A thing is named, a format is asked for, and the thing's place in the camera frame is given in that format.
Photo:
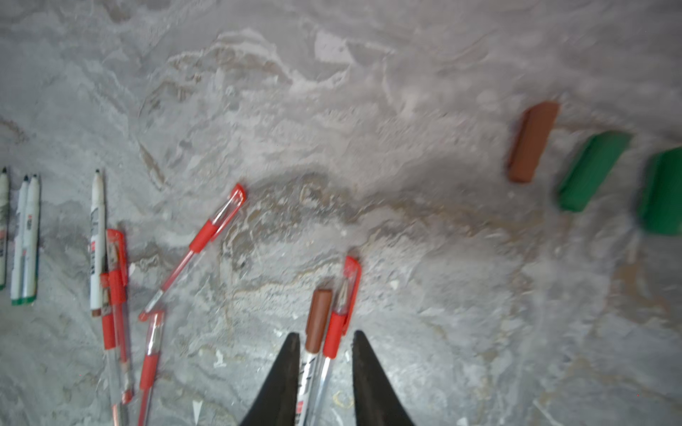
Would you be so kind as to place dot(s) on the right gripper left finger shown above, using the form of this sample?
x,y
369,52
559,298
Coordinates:
x,y
277,399

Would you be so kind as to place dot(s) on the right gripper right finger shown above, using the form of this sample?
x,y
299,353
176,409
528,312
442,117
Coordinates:
x,y
375,400

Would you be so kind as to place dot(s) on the brown marker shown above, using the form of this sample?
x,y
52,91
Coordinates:
x,y
97,243
314,332

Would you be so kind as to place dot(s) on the green marker pen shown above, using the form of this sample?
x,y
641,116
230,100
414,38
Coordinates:
x,y
4,218
29,293
17,266

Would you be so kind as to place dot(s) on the green pen cap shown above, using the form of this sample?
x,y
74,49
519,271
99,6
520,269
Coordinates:
x,y
659,209
590,168

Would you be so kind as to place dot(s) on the red gel pen long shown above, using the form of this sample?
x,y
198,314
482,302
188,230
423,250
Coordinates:
x,y
152,356

